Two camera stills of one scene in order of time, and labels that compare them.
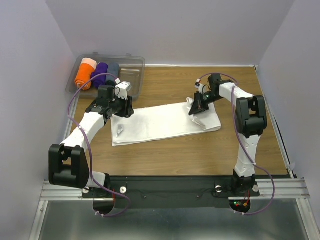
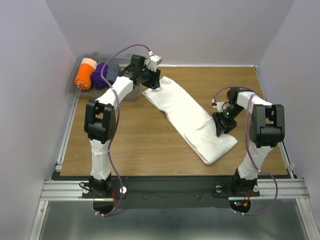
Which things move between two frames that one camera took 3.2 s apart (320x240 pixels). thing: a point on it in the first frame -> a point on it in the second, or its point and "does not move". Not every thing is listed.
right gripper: [198, 106] -> [226, 125]
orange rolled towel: [84, 73] does not move
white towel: [156, 122] -> [189, 120]
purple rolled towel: [101, 68] does not move
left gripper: [128, 110] -> [155, 83]
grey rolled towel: [113, 68] does not move
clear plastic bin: [132, 69] does not move
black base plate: [171, 192] does not move
